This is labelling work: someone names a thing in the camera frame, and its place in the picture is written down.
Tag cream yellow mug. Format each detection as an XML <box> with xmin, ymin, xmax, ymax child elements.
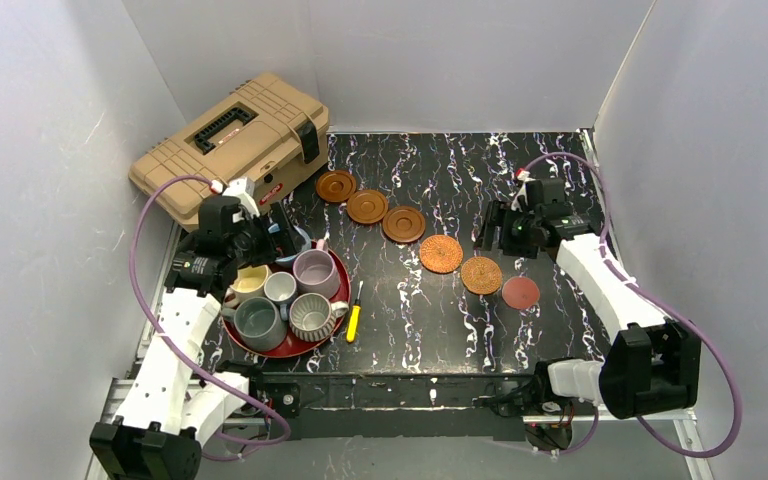
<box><xmin>223</xmin><ymin>265</ymin><xmax>272</xmax><ymax>308</ymax></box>

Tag brown wooden coaster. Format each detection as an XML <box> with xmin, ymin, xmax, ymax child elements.
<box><xmin>381</xmin><ymin>206</ymin><xmax>426</xmax><ymax>243</ymax></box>
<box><xmin>347</xmin><ymin>189</ymin><xmax>389</xmax><ymax>225</ymax></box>
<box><xmin>315</xmin><ymin>170</ymin><xmax>357</xmax><ymax>203</ymax></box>

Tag woven rattan coaster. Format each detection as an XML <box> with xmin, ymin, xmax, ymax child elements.
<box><xmin>460</xmin><ymin>256</ymin><xmax>503</xmax><ymax>295</ymax></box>
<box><xmin>419</xmin><ymin>235</ymin><xmax>463</xmax><ymax>274</ymax></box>

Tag tan plastic toolbox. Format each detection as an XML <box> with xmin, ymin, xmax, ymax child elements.
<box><xmin>129</xmin><ymin>73</ymin><xmax>330</xmax><ymax>231</ymax></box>

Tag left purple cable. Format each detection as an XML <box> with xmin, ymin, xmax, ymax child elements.
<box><xmin>128</xmin><ymin>174</ymin><xmax>293</xmax><ymax>463</ymax></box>

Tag small white grey mug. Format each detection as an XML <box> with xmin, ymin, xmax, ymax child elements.
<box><xmin>263</xmin><ymin>272</ymin><xmax>298</xmax><ymax>322</ymax></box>

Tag wrist white camera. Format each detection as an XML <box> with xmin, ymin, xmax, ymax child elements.
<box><xmin>222</xmin><ymin>176</ymin><xmax>260</xmax><ymax>217</ymax></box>
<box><xmin>510</xmin><ymin>168</ymin><xmax>532</xmax><ymax>212</ymax></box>

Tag ribbed beige mug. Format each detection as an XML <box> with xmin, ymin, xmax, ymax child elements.
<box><xmin>289</xmin><ymin>293</ymin><xmax>349</xmax><ymax>342</ymax></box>

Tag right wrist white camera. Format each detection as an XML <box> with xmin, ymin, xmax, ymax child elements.
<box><xmin>510</xmin><ymin>168</ymin><xmax>532</xmax><ymax>212</ymax></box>

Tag lilac mug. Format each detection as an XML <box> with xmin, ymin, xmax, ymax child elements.
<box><xmin>292</xmin><ymin>238</ymin><xmax>340</xmax><ymax>299</ymax></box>

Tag yellow handled screwdriver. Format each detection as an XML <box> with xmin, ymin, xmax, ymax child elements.
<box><xmin>346</xmin><ymin>280</ymin><xmax>364</xmax><ymax>343</ymax></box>

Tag red apple coaster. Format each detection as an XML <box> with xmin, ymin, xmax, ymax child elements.
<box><xmin>502</xmin><ymin>276</ymin><xmax>540</xmax><ymax>310</ymax></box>

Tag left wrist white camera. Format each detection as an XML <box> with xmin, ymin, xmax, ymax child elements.
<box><xmin>222</xmin><ymin>176</ymin><xmax>260</xmax><ymax>217</ymax></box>

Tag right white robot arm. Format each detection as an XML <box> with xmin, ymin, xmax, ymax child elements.
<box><xmin>474</xmin><ymin>172</ymin><xmax>701</xmax><ymax>419</ymax></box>

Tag dark grey mug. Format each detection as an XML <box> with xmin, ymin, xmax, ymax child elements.
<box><xmin>221</xmin><ymin>297</ymin><xmax>288</xmax><ymax>352</ymax></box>

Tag light blue mug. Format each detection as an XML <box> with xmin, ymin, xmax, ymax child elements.
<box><xmin>275</xmin><ymin>226</ymin><xmax>312</xmax><ymax>269</ymax></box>

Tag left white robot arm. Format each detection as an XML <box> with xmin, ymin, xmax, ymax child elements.
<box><xmin>89</xmin><ymin>196</ymin><xmax>297</xmax><ymax>479</ymax></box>

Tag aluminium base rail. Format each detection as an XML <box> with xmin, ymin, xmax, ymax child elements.
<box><xmin>85</xmin><ymin>374</ymin><xmax>717</xmax><ymax>480</ymax></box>

